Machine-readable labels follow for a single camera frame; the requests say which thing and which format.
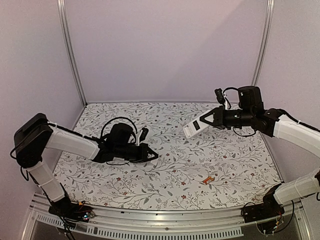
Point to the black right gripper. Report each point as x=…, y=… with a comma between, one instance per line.
x=219, y=118

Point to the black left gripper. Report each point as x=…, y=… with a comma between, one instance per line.
x=142, y=157

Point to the white remote control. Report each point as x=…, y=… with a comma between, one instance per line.
x=195, y=126

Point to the orange AA battery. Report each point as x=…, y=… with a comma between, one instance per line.
x=212, y=179
x=207, y=179

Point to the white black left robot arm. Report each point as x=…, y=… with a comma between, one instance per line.
x=124, y=141

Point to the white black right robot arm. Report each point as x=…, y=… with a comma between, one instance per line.
x=273, y=122

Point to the floral patterned table mat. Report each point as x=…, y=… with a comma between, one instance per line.
x=239, y=161

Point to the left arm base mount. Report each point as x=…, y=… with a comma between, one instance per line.
x=71, y=211

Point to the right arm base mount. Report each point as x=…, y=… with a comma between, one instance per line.
x=269, y=208

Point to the right aluminium frame post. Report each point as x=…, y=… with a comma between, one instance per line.
x=264, y=41

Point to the aluminium frame post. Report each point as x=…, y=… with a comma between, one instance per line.
x=264, y=41
x=61, y=6

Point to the aluminium front rail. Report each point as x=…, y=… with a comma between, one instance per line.
x=112, y=223

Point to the left aluminium frame post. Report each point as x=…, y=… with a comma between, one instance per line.
x=61, y=6

